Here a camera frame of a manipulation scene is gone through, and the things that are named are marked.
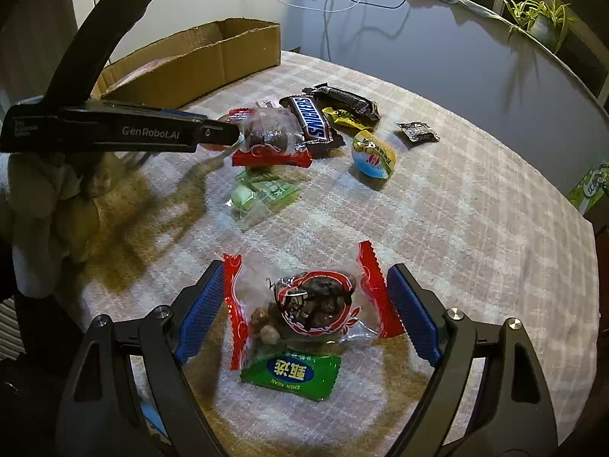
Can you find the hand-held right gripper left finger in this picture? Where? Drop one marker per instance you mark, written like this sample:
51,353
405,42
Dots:
204,309

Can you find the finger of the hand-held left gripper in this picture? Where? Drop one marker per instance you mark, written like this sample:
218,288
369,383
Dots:
221,134
183,114

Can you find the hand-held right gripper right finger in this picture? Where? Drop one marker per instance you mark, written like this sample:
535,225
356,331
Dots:
409,309

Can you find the clear snack bag red ends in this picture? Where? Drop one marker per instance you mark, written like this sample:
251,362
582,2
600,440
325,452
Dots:
271,128
309,304

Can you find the brown cardboard box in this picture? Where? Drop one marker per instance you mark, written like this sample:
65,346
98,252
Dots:
214,62

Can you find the brown chocolate bar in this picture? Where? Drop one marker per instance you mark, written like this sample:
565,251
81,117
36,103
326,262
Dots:
311,121

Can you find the black snack bar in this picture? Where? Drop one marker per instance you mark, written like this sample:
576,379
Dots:
347,100

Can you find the person's left hand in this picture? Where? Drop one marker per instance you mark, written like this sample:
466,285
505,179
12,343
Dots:
43,185

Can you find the large pink packet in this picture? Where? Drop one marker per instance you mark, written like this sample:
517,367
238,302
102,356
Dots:
142,64

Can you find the clear green pastry packet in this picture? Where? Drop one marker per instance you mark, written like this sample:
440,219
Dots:
261,190

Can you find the plaid blanket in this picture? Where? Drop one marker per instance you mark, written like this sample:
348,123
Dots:
452,247

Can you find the green candy packet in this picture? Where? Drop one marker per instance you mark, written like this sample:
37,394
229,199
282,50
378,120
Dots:
290,373

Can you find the yellow candy packet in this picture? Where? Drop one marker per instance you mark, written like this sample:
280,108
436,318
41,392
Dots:
345,118

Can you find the small black packet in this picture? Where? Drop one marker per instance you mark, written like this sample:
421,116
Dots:
417,132

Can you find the green snack packet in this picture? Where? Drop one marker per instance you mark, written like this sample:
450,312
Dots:
590,188

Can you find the potted spider plant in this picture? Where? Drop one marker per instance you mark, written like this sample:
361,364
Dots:
542,24

